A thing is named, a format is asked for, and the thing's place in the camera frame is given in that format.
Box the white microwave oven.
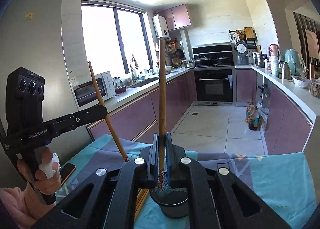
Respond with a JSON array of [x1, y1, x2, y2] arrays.
[[72, 71, 116, 110]]

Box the kitchen faucet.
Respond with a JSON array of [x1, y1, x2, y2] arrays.
[[130, 54, 139, 83]]

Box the steel pot on counter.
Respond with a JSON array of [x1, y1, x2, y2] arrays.
[[253, 52, 267, 68]]

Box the left hand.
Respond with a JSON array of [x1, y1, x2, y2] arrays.
[[17, 147, 61, 195]]

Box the pink wall cabinet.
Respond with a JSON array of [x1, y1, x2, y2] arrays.
[[159, 4, 192, 31]]

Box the silver refrigerator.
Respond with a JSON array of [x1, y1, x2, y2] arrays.
[[0, 0, 101, 185]]

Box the teal grey tablecloth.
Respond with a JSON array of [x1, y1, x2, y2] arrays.
[[56, 134, 317, 228]]

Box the chopstick with red patterned end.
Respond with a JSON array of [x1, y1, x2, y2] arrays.
[[158, 39, 166, 190]]

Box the white water heater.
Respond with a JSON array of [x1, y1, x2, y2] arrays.
[[152, 15, 170, 39]]

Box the cooking oil bottle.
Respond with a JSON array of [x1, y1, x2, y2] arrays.
[[246, 102, 260, 131]]

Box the built-in black oven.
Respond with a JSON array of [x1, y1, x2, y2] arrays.
[[193, 66, 236, 106]]

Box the dark wooden chopstick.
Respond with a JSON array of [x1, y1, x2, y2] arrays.
[[88, 61, 129, 162]]

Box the black mesh utensil cup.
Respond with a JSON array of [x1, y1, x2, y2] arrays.
[[150, 186, 189, 219]]

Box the black smartphone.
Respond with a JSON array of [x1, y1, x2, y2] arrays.
[[60, 163, 76, 185]]

